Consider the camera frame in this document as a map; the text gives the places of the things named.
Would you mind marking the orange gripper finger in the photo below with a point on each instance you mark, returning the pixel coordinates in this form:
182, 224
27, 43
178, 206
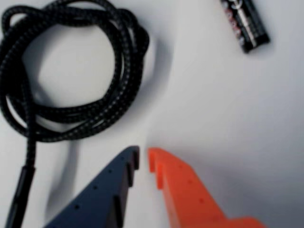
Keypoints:
190, 199

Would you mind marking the black AA battery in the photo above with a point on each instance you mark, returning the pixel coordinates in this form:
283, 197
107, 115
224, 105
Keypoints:
247, 23

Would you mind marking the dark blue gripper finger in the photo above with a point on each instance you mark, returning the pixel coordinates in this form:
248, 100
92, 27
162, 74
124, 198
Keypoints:
99, 197

